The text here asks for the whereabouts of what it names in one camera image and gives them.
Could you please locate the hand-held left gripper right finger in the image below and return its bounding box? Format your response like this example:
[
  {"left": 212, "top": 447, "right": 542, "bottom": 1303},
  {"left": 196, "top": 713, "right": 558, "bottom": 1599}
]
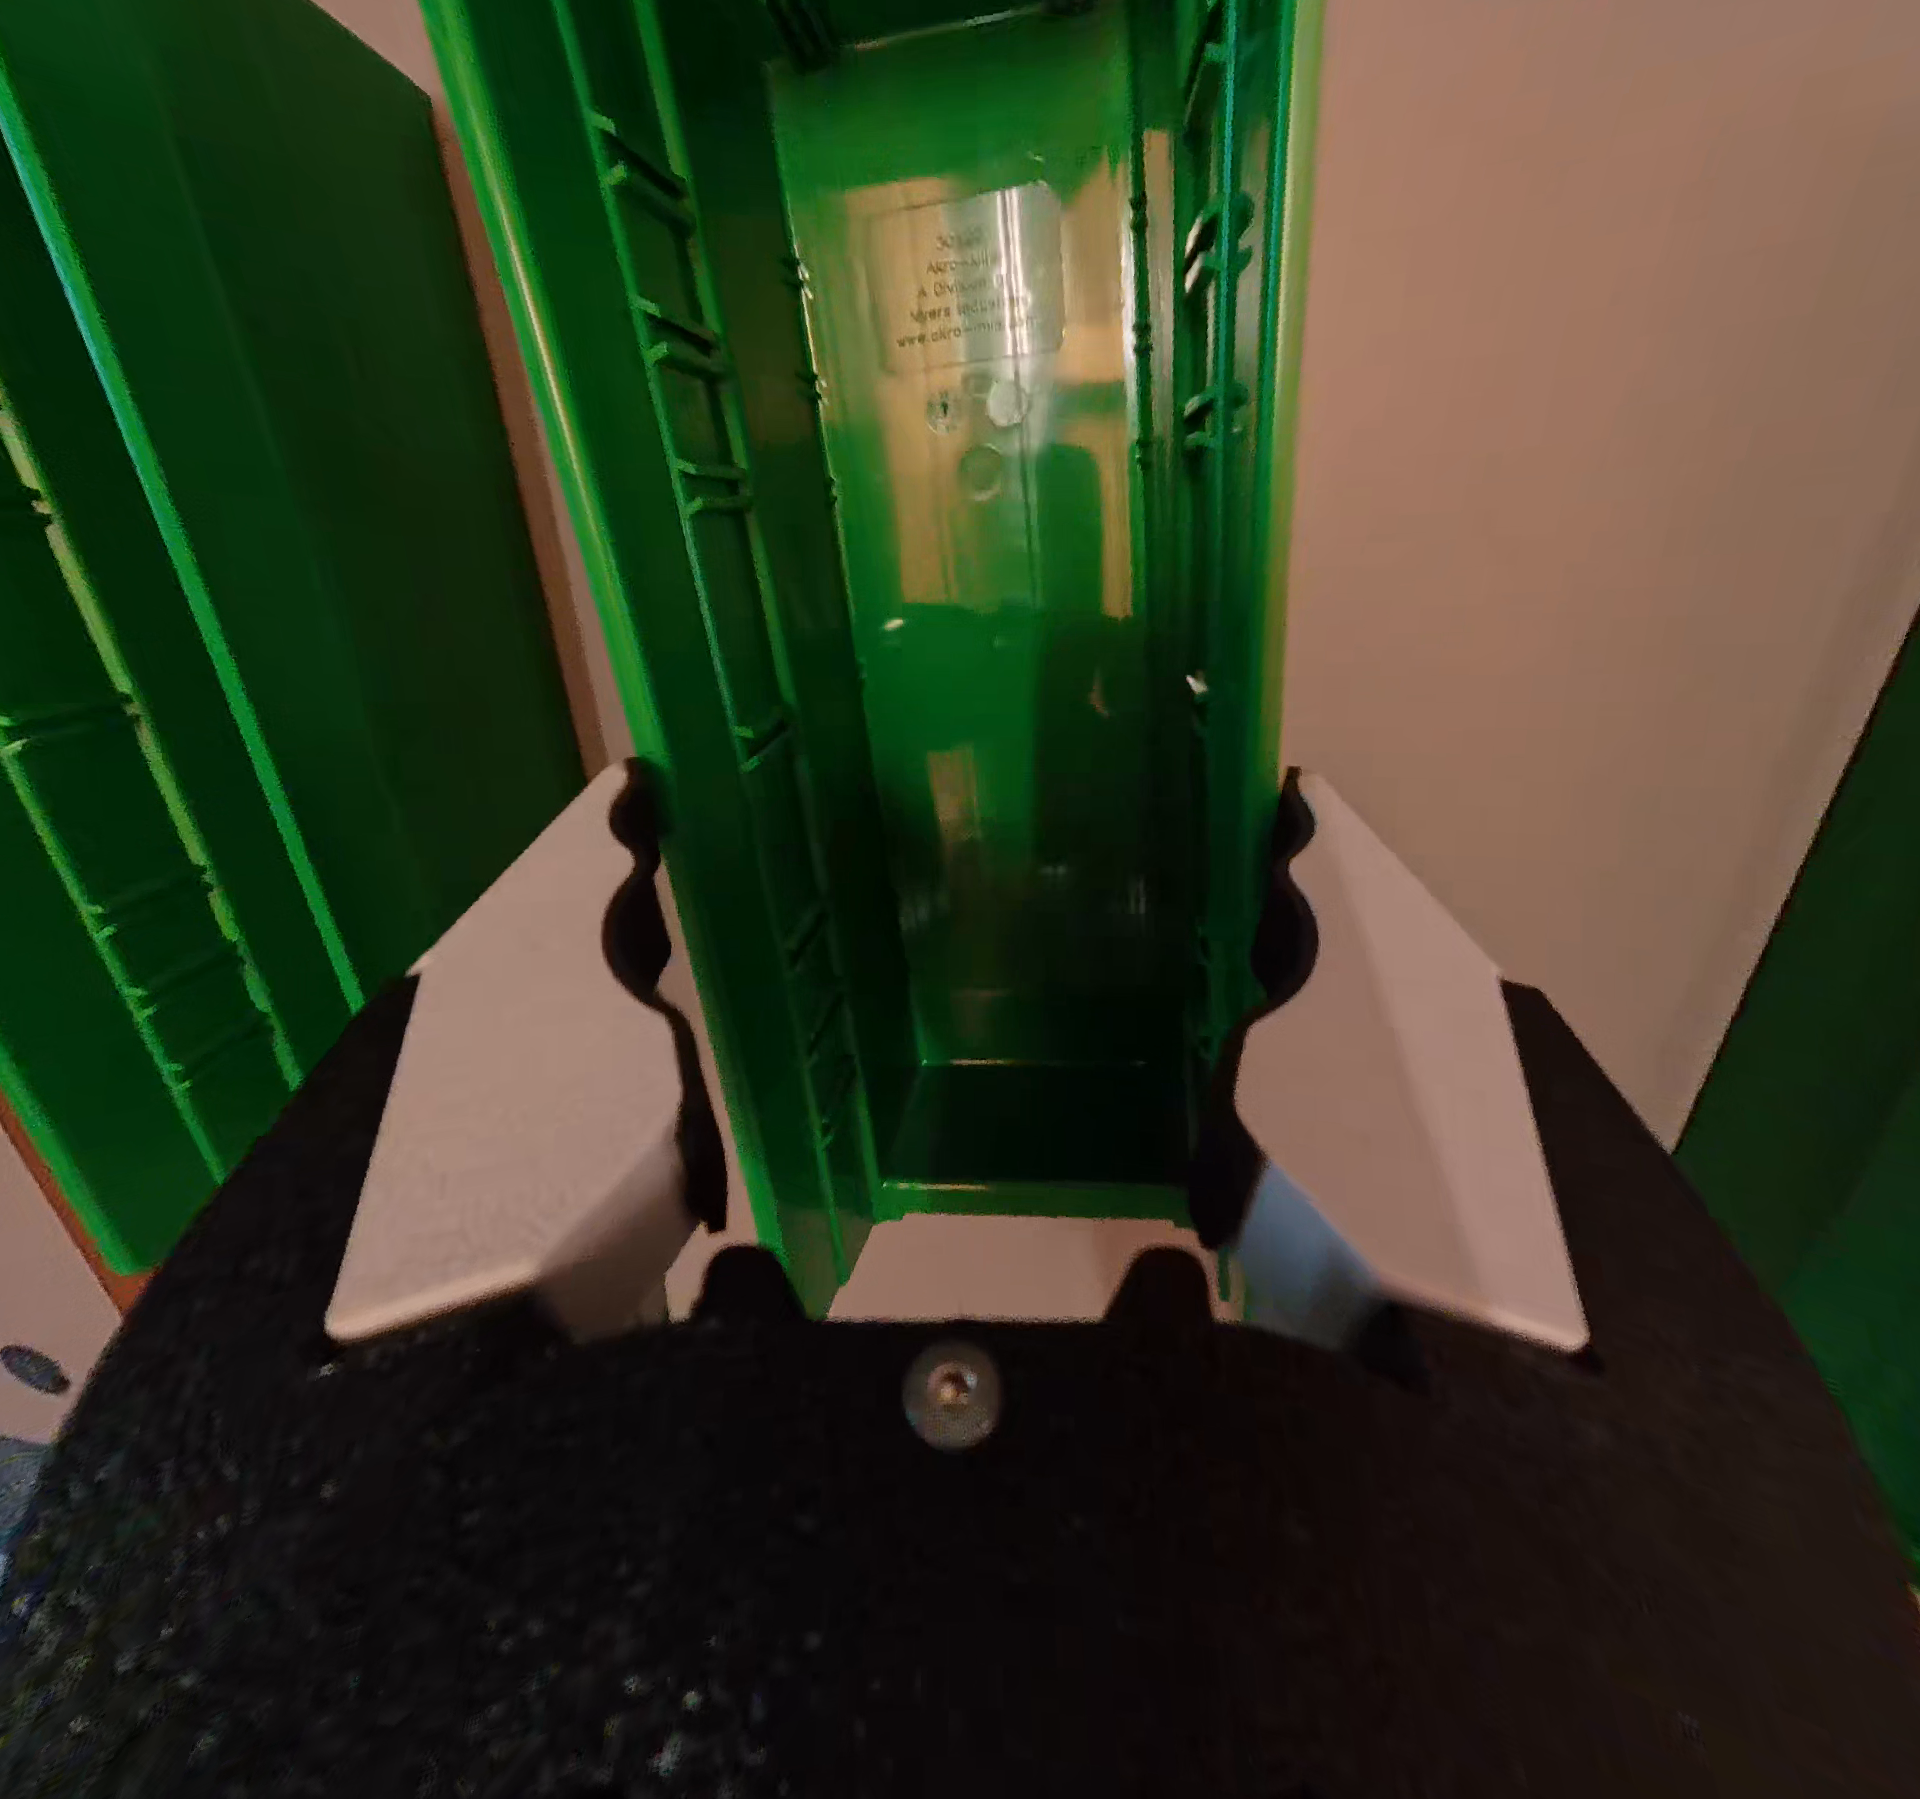
[{"left": 1193, "top": 768, "right": 1592, "bottom": 1356}]

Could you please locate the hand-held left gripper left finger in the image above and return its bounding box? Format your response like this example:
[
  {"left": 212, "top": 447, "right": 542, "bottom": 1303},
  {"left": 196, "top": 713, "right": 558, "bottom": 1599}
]
[{"left": 325, "top": 758, "right": 732, "bottom": 1350}]

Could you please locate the green plastic bin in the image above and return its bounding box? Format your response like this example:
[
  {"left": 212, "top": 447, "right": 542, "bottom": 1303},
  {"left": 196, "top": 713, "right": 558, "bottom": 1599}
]
[
  {"left": 1674, "top": 615, "right": 1920, "bottom": 1567},
  {"left": 390, "top": 0, "right": 1336, "bottom": 1321},
  {"left": 0, "top": 0, "right": 589, "bottom": 1280}
]

